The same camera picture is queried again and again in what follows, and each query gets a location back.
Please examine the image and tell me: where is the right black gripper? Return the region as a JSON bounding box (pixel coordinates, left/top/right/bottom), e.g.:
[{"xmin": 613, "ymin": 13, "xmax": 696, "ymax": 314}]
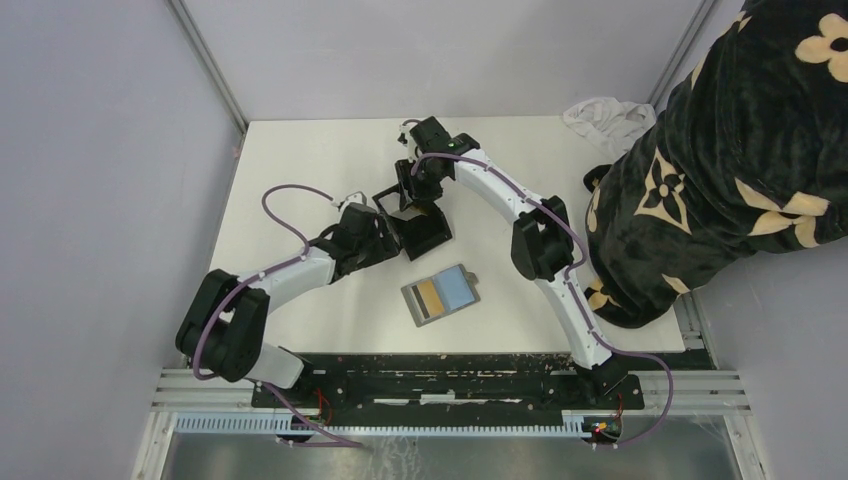
[{"xmin": 394, "ymin": 156, "xmax": 444, "ymax": 211}]

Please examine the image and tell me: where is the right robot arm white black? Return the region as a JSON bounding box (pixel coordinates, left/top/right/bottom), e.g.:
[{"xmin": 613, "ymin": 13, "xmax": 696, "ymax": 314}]
[{"xmin": 395, "ymin": 117, "xmax": 627, "ymax": 408}]

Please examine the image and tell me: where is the grey leather card holder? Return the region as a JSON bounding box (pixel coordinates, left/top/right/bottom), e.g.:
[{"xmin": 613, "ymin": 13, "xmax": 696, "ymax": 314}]
[{"xmin": 401, "ymin": 264, "xmax": 480, "ymax": 328}]

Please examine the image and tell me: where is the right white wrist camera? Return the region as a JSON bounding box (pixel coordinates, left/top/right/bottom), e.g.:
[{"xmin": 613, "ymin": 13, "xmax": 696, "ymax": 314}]
[{"xmin": 397, "ymin": 119, "xmax": 419, "ymax": 146}]

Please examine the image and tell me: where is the stack of credit cards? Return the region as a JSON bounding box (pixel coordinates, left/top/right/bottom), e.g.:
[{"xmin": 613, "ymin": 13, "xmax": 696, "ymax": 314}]
[{"xmin": 392, "ymin": 206, "xmax": 426, "ymax": 222}]

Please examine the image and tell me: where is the aluminium frame rail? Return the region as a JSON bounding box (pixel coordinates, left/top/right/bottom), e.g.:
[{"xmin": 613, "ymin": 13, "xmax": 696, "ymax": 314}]
[{"xmin": 152, "ymin": 291, "xmax": 753, "ymax": 417}]

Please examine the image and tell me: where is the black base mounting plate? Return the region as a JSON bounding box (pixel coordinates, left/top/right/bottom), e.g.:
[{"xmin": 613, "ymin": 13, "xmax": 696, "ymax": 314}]
[{"xmin": 186, "ymin": 352, "xmax": 713, "ymax": 429}]

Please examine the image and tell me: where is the white crumpled cloth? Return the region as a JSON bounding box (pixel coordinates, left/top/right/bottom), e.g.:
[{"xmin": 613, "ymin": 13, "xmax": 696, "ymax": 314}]
[{"xmin": 562, "ymin": 97, "xmax": 657, "ymax": 161}]

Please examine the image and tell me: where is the grey slotted cable duct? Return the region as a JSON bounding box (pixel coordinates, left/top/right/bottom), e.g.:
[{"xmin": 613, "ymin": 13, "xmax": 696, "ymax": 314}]
[{"xmin": 174, "ymin": 413, "xmax": 590, "ymax": 439}]

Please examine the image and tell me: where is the black floral plush blanket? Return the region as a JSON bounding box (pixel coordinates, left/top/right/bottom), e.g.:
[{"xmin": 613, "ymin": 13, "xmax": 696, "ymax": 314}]
[{"xmin": 584, "ymin": 1, "xmax": 847, "ymax": 329}]

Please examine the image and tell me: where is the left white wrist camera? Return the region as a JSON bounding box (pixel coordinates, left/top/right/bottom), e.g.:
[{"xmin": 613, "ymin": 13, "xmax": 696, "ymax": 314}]
[{"xmin": 333, "ymin": 191, "xmax": 368, "ymax": 211}]

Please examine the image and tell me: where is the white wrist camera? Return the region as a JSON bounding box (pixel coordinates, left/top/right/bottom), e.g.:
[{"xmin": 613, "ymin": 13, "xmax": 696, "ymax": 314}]
[
  {"xmin": 397, "ymin": 119, "xmax": 419, "ymax": 146},
  {"xmin": 333, "ymin": 191, "xmax": 368, "ymax": 211}
]

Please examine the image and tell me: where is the gold credit card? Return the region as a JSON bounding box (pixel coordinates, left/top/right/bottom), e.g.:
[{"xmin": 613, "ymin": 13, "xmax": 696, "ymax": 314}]
[{"xmin": 416, "ymin": 280, "xmax": 446, "ymax": 319}]

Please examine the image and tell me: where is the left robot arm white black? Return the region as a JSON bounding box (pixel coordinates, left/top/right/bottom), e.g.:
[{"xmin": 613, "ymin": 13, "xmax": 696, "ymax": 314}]
[{"xmin": 175, "ymin": 203, "xmax": 400, "ymax": 407}]

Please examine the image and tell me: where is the black plastic card box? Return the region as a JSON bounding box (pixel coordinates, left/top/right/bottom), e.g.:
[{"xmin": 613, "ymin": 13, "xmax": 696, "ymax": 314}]
[{"xmin": 372, "ymin": 184, "xmax": 453, "ymax": 261}]

